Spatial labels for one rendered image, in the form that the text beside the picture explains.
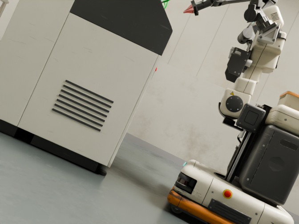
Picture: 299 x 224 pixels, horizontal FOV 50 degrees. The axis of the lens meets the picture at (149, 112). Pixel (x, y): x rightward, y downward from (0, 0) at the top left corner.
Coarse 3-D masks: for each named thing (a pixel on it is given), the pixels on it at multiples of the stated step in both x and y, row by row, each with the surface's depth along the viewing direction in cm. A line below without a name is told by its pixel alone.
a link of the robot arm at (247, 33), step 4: (264, 0) 240; (268, 0) 233; (272, 0) 233; (276, 0) 233; (264, 4) 234; (268, 4) 233; (272, 4) 233; (248, 28) 224; (252, 28) 224; (244, 32) 223; (248, 32) 223; (252, 32) 223; (244, 36) 222; (248, 36) 222
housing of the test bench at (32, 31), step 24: (24, 0) 180; (48, 0) 181; (72, 0) 181; (24, 24) 180; (48, 24) 181; (0, 48) 180; (24, 48) 181; (48, 48) 182; (0, 72) 180; (24, 72) 181; (0, 96) 181; (24, 96) 182; (0, 120) 184
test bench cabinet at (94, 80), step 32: (64, 32) 182; (96, 32) 183; (64, 64) 183; (96, 64) 184; (128, 64) 185; (32, 96) 182; (64, 96) 183; (96, 96) 185; (128, 96) 186; (32, 128) 183; (64, 128) 184; (96, 128) 185; (96, 160) 186
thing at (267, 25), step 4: (264, 16) 182; (260, 20) 182; (264, 20) 181; (268, 20) 181; (260, 24) 183; (264, 24) 181; (268, 24) 180; (272, 24) 178; (276, 24) 178; (260, 28) 183; (264, 28) 179; (268, 28) 178; (260, 32) 184
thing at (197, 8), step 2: (194, 2) 229; (198, 2) 229; (200, 2) 229; (202, 2) 228; (196, 4) 229; (198, 4) 228; (200, 4) 228; (202, 4) 228; (196, 6) 229; (198, 6) 229; (200, 6) 229; (202, 6) 229; (194, 8) 231; (196, 8) 228; (198, 8) 229; (200, 8) 230; (202, 8) 230; (196, 10) 229; (198, 10) 231
